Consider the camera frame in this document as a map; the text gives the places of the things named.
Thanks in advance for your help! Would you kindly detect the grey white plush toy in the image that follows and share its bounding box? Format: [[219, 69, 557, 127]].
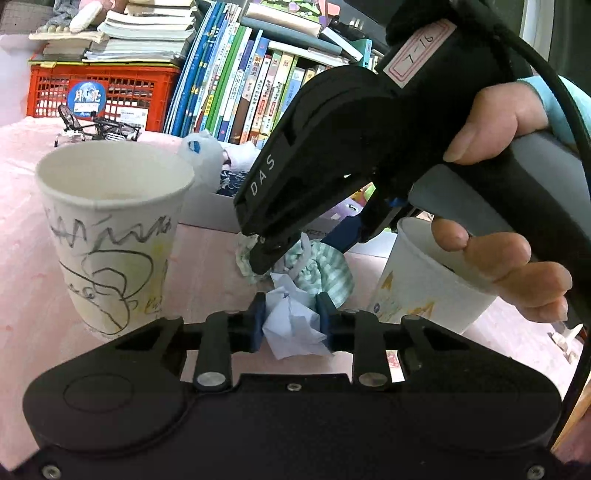
[[51, 0, 116, 34]]

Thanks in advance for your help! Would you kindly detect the white plush with blue patch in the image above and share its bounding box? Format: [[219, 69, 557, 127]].
[[178, 130, 227, 192]]

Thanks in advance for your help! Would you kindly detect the person's right hand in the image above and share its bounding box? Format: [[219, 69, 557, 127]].
[[431, 83, 573, 324]]

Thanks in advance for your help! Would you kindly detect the white paper cup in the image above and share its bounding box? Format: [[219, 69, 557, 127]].
[[367, 216, 499, 335]]

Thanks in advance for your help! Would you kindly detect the pink white cloth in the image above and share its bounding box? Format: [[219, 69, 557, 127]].
[[222, 141, 264, 174]]

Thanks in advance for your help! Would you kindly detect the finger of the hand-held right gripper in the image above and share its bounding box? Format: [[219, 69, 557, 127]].
[[249, 230, 305, 276], [323, 185, 408, 254]]

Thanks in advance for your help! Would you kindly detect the row of children's books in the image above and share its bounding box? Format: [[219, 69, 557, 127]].
[[164, 2, 384, 146]]

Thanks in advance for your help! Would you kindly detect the dark blue patterned cloth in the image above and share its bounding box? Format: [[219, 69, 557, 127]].
[[217, 168, 252, 197]]

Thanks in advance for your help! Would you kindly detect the small book pile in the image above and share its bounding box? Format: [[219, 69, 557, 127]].
[[28, 28, 107, 62]]

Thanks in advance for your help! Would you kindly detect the white paper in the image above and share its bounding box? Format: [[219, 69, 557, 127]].
[[262, 272, 335, 361]]

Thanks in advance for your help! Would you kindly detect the small white scrap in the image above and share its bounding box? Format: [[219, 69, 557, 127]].
[[551, 320, 585, 365]]

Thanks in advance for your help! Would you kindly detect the stack of books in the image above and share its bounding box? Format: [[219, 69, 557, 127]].
[[83, 0, 199, 63]]

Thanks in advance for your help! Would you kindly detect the pink table cover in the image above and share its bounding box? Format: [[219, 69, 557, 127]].
[[0, 32, 591, 462]]

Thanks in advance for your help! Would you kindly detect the black toy vehicle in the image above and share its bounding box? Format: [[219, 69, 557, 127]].
[[53, 104, 141, 148]]

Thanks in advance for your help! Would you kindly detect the black cable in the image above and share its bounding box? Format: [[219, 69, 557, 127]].
[[480, 9, 591, 453]]

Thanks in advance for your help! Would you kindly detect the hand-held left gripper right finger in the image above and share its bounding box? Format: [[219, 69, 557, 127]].
[[315, 292, 467, 393]]

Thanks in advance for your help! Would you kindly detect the scribbled paper cup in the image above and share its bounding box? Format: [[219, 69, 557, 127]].
[[34, 140, 197, 342]]

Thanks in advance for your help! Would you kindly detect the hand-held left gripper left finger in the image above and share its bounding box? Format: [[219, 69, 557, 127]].
[[115, 292, 269, 393]]

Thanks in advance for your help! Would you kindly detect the red plastic crate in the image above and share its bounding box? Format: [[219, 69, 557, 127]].
[[25, 62, 181, 134]]

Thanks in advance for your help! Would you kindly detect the person's right forearm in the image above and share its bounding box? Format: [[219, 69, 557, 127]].
[[517, 76, 591, 153]]

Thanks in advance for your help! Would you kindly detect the purple printed packet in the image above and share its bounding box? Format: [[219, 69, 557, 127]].
[[323, 185, 372, 222]]

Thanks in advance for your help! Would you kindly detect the green striped cloth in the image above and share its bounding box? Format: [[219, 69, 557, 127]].
[[235, 233, 355, 309]]

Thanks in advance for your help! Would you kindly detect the flat pile of books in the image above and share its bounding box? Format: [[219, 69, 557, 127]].
[[240, 2, 365, 65]]

